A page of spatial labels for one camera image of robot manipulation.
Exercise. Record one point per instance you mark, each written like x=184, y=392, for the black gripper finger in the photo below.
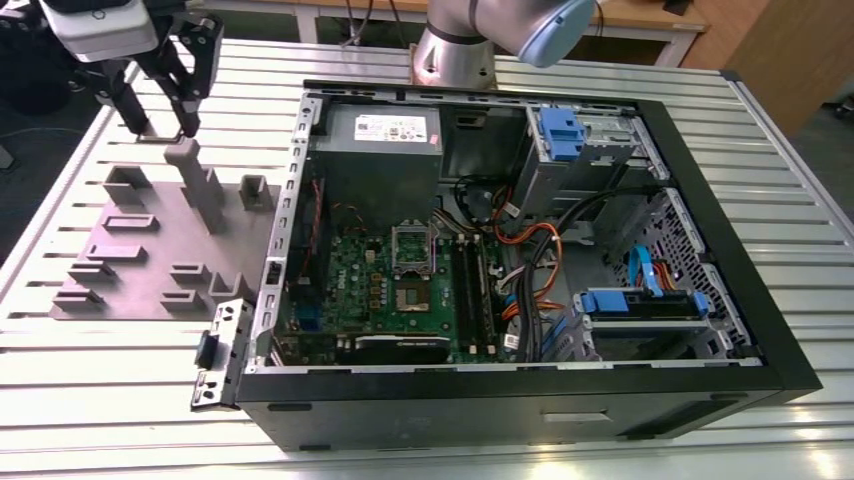
x=196, y=60
x=127, y=95

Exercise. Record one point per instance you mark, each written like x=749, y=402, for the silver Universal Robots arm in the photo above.
x=454, y=60

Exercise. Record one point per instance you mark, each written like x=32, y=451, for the CPU socket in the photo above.
x=414, y=299

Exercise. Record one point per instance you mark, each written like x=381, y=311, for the black office chair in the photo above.
x=34, y=85

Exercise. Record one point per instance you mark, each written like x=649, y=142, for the grey parts rack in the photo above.
x=174, y=240

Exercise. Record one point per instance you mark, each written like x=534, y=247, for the grey power supply unit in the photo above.
x=374, y=175

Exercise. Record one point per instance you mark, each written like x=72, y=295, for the green motherboard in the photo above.
x=354, y=300

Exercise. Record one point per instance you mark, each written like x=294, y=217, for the empty blue disk carrier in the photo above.
x=561, y=135

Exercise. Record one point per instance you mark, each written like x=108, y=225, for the grey metal drive cage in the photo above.
x=554, y=185

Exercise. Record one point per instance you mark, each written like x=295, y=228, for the black RAM slot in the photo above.
x=482, y=290

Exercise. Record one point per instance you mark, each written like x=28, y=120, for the black graphics card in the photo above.
x=401, y=348

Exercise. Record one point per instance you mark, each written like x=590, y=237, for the wooden desk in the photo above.
x=668, y=15

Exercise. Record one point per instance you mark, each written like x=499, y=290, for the hard disk in blue carrier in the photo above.
x=610, y=302

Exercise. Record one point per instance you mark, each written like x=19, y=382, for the black open PC case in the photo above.
x=467, y=415

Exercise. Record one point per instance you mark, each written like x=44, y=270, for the grey metal disk bay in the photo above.
x=641, y=327

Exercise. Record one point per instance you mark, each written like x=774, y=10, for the brown wooden cabinet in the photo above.
x=788, y=60

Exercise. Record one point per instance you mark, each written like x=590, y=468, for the white desk frame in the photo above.
x=307, y=27

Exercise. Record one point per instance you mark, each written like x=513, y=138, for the grey metal slot bracket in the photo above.
x=227, y=350

